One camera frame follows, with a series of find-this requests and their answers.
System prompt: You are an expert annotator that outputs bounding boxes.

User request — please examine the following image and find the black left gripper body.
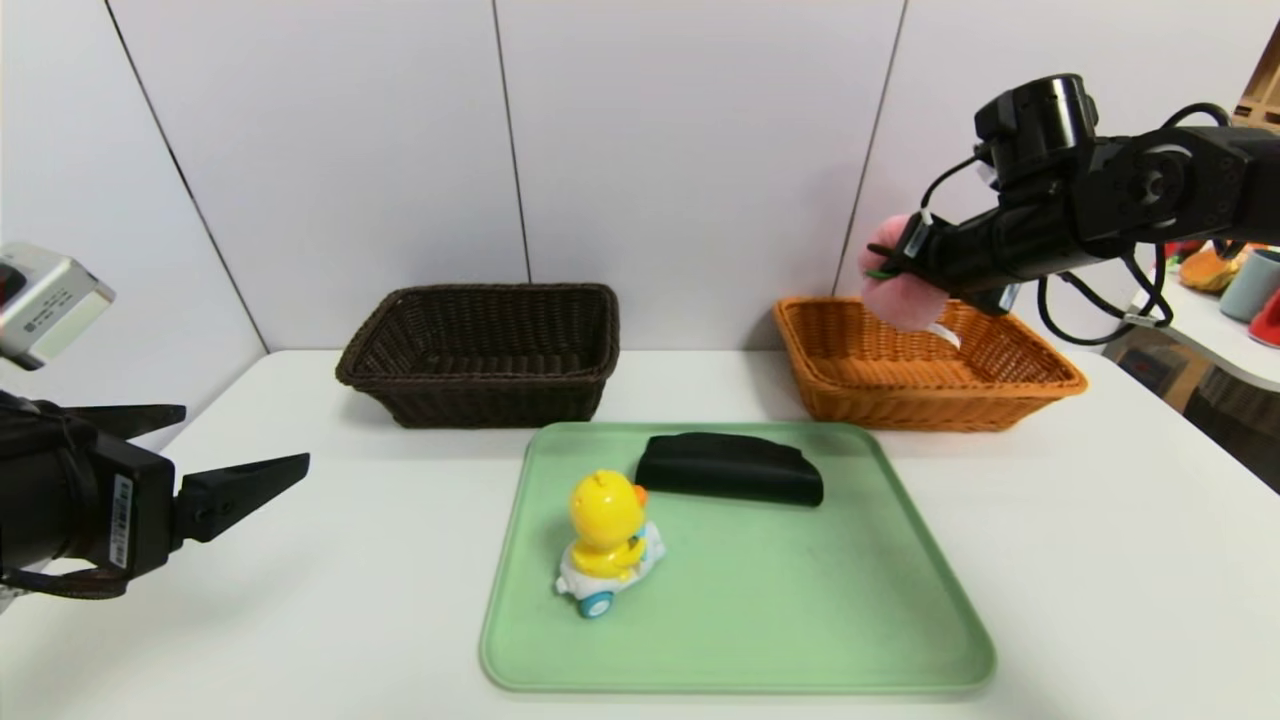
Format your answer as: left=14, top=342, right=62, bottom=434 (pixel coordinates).
left=0, top=407, right=176, bottom=582

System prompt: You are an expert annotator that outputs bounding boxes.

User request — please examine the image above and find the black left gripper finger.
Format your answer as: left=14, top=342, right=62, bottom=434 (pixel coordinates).
left=172, top=452, right=311, bottom=552
left=61, top=403, right=187, bottom=441

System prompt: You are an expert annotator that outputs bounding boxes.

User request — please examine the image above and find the yellow duck toy car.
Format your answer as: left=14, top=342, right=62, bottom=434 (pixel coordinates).
left=555, top=470, right=668, bottom=619

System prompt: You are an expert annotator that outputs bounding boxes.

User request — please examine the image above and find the black soft pouch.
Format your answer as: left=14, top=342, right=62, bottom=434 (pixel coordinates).
left=634, top=432, right=825, bottom=508

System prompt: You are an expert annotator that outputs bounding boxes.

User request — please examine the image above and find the pink plush peach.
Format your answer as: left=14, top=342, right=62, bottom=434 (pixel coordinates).
left=860, top=213, right=949, bottom=331

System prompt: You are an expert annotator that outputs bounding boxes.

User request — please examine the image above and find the dark brown wicker basket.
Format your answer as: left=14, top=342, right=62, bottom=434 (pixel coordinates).
left=335, top=283, right=621, bottom=429

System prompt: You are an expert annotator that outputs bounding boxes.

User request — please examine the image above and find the orange wicker basket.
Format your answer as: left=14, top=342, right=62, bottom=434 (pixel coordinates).
left=772, top=296, right=1089, bottom=433

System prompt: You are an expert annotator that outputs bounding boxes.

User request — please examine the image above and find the light green plastic tray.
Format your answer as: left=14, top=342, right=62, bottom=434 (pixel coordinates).
left=478, top=420, right=998, bottom=695

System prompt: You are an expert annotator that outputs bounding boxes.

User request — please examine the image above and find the white side table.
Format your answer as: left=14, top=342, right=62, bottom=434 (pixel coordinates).
left=1130, top=250, right=1280, bottom=393

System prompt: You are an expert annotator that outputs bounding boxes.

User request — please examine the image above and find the toy burger bun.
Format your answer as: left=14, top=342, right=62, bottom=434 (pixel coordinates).
left=1178, top=245, right=1241, bottom=294

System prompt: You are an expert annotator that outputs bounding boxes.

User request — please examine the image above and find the teal cup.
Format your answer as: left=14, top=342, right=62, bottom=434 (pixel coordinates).
left=1218, top=248, right=1280, bottom=323

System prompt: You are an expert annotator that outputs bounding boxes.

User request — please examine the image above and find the red container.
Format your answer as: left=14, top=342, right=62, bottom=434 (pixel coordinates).
left=1248, top=288, right=1280, bottom=349

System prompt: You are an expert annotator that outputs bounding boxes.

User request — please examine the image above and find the wooden shelf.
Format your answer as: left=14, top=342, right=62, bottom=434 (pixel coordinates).
left=1232, top=20, right=1280, bottom=136

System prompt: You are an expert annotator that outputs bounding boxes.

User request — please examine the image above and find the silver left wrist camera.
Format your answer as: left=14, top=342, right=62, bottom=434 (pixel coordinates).
left=0, top=242, right=116, bottom=371

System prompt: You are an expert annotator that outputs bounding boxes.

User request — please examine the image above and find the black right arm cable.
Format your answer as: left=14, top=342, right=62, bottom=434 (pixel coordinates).
left=1036, top=245, right=1173, bottom=347

